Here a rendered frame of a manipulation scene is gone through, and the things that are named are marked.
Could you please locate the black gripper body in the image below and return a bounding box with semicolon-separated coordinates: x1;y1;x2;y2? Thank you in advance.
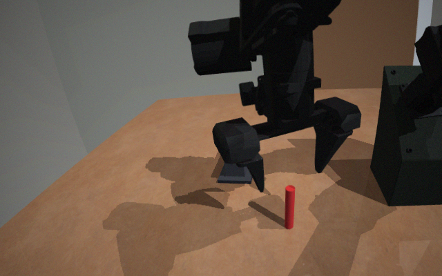
212;68;362;164

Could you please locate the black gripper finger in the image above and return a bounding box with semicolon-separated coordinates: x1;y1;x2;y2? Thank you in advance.
236;153;265;193
314;124;353;173

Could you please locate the red peg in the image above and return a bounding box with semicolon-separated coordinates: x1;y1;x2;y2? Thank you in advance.
285;185;295;229

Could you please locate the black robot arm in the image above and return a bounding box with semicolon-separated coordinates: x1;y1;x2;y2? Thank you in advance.
188;0;442;119

